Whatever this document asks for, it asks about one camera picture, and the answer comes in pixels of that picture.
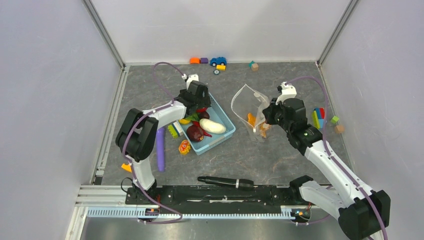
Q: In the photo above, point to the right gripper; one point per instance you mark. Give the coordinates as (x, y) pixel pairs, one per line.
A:
(268, 111)

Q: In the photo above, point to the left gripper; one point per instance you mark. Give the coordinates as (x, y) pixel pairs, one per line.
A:
(205, 101)

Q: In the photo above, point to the yellow toy pear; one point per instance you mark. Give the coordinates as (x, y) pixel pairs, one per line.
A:
(184, 121)

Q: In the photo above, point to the white toy radish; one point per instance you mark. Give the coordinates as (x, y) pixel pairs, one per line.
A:
(211, 126)

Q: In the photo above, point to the orange toy food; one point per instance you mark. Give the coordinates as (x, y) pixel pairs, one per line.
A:
(258, 124)

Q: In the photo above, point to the clear polka dot zip bag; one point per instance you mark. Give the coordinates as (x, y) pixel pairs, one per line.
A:
(248, 100)

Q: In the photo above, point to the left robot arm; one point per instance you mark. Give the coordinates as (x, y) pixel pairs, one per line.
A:
(137, 135)

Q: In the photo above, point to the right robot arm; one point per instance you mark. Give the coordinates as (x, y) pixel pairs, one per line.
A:
(359, 210)

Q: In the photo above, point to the dark plum toy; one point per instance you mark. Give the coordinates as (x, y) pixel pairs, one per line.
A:
(203, 115)

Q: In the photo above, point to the light blue plastic basket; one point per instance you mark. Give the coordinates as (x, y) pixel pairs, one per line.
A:
(217, 114)

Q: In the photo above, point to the multicolour brick block stack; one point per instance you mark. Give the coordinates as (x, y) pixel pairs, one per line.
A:
(318, 117)

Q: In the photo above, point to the red toy chili pepper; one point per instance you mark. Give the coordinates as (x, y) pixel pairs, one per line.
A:
(196, 123)

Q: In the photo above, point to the orange arch block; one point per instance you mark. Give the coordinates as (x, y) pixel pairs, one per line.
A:
(195, 60)

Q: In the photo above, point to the purple cube block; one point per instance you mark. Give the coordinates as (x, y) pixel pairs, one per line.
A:
(204, 60)

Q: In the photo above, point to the yellow brick block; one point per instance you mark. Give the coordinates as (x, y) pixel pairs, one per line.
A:
(220, 67)

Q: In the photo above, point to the dark red toy beet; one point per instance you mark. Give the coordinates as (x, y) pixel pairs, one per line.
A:
(194, 134)

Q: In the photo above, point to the green white brick block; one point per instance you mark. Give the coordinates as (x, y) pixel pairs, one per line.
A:
(175, 130)

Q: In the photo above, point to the blue toy car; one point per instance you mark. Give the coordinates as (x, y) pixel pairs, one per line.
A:
(218, 61)

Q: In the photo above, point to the green wooden cube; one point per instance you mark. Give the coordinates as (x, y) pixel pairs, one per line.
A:
(335, 119)

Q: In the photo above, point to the tan wooden cube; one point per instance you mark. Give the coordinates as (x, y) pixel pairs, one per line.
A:
(339, 129)

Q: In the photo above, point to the purple toy eggplant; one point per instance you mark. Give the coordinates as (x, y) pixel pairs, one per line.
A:
(160, 150)

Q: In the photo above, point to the yellow orange toy fish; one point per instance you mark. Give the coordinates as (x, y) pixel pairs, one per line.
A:
(185, 147)

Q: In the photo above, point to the tan and teal wooden blocks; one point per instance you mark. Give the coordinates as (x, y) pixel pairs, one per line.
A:
(253, 66)

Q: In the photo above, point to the black marker pen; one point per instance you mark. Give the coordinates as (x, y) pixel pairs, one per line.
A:
(237, 183)

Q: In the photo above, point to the orange cheese wedge toy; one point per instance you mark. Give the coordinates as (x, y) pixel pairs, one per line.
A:
(126, 167)

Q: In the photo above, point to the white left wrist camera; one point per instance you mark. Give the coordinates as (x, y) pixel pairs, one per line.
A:
(190, 78)

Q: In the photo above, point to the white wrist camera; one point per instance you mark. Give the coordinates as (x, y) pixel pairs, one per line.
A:
(286, 91)
(190, 78)

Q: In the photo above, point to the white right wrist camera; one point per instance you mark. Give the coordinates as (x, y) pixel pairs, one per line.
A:
(286, 91)

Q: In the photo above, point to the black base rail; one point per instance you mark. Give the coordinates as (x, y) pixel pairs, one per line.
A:
(212, 199)

